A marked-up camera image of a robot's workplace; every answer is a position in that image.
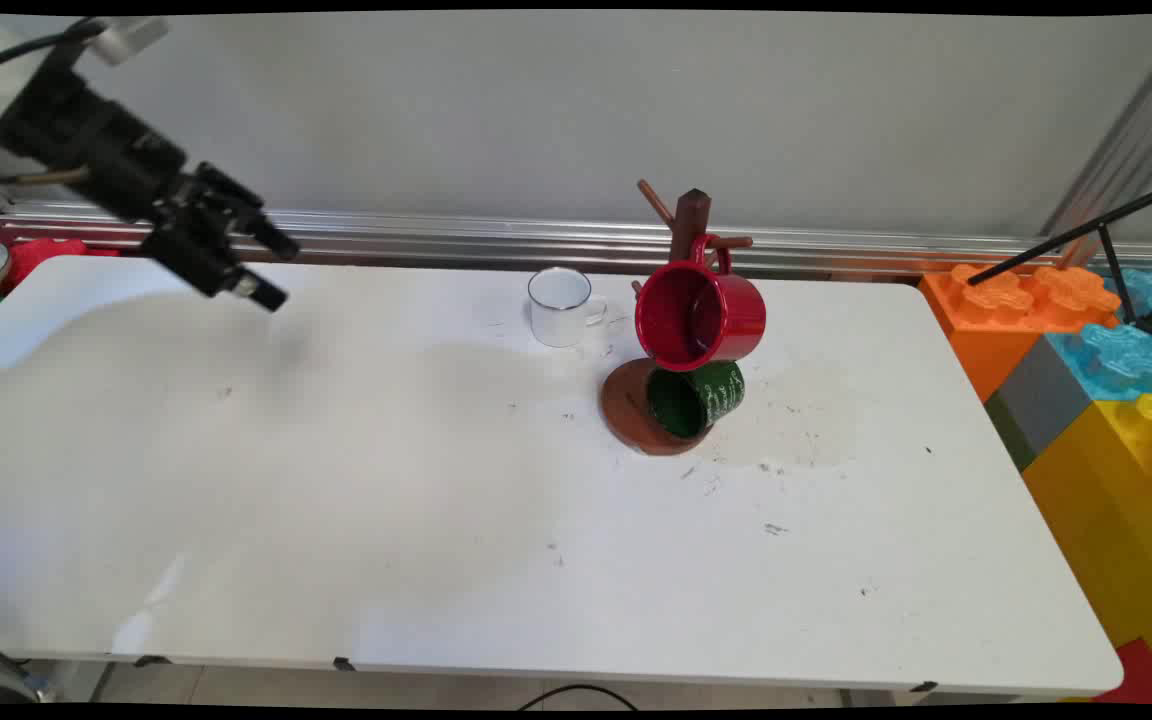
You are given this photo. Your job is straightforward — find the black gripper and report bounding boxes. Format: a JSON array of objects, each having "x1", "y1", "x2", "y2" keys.
[{"x1": 0, "y1": 50, "x2": 300, "y2": 314}]

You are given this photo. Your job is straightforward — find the red enamel mug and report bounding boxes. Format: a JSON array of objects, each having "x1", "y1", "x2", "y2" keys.
[{"x1": 634, "y1": 234, "x2": 767, "y2": 373}]

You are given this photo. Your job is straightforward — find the red plastic object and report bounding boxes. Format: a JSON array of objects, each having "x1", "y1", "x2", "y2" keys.
[{"x1": 1, "y1": 238, "x2": 122, "y2": 293}]

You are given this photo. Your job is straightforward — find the white enamel mug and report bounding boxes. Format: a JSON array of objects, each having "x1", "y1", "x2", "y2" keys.
[{"x1": 527, "y1": 267, "x2": 608, "y2": 349}]

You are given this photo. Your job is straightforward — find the brown wooden mug tree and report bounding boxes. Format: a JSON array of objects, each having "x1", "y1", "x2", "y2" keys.
[{"x1": 600, "y1": 180, "x2": 755, "y2": 457}]

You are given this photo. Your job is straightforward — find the green enamel mug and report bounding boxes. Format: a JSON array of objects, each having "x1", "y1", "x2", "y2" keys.
[{"x1": 646, "y1": 360, "x2": 745, "y2": 441}]

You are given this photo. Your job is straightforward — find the orange giant building block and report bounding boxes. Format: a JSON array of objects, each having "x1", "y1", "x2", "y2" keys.
[{"x1": 919, "y1": 263, "x2": 1122, "y2": 403}]

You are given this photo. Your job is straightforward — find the dark green giant building block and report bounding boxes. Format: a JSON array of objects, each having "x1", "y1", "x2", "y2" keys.
[{"x1": 984, "y1": 395, "x2": 1037, "y2": 471}]

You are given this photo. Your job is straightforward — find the grey giant building block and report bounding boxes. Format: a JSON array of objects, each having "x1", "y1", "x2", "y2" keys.
[{"x1": 996, "y1": 335, "x2": 1102, "y2": 456}]

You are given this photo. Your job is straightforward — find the black tripod stand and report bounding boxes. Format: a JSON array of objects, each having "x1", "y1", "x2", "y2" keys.
[{"x1": 966, "y1": 177, "x2": 1152, "y2": 341}]

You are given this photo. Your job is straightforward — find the light blue giant building block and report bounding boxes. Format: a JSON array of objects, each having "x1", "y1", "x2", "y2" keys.
[
  {"x1": 1044, "y1": 320, "x2": 1152, "y2": 403},
  {"x1": 1104, "y1": 268, "x2": 1152, "y2": 336}
]

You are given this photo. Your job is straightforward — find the yellow giant building block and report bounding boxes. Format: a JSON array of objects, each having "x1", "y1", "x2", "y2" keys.
[{"x1": 1021, "y1": 392, "x2": 1152, "y2": 701}]

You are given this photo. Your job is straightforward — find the red giant building block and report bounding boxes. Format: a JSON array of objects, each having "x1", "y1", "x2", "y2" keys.
[{"x1": 1096, "y1": 638, "x2": 1152, "y2": 706}]

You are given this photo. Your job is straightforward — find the aluminium frame rail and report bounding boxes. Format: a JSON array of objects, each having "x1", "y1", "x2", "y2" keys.
[{"x1": 0, "y1": 200, "x2": 1152, "y2": 276}]

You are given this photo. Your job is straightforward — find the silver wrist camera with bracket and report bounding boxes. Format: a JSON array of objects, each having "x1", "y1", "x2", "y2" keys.
[{"x1": 91, "y1": 18, "x2": 169, "y2": 67}]

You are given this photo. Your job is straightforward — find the black camera cable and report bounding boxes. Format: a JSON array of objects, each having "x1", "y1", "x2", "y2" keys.
[{"x1": 0, "y1": 18, "x2": 107, "y2": 89}]

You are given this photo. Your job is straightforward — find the black floor cable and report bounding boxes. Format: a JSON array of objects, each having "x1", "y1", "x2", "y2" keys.
[{"x1": 516, "y1": 684, "x2": 642, "y2": 711}]

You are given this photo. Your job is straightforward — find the aluminium frame post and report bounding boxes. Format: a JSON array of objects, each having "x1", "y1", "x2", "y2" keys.
[{"x1": 1041, "y1": 20, "x2": 1152, "y2": 241}]

